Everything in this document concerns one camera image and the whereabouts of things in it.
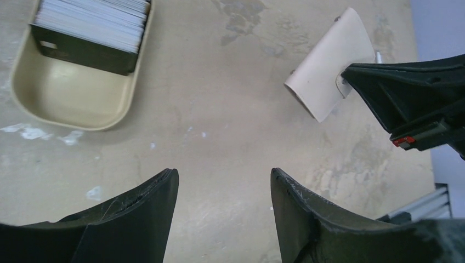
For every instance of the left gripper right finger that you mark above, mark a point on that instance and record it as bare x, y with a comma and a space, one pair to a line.
311, 228

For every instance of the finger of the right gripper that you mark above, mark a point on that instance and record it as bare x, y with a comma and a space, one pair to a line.
420, 104

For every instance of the aluminium frame rail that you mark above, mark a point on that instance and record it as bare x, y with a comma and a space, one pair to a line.
435, 205

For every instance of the stack of cards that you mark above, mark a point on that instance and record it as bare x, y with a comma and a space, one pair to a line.
105, 35

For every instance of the beige leather card holder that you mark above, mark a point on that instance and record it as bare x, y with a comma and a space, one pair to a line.
317, 82

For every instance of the beige plastic tray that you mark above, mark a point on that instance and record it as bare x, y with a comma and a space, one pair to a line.
71, 95

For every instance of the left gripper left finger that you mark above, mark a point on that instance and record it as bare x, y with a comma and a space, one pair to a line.
131, 227

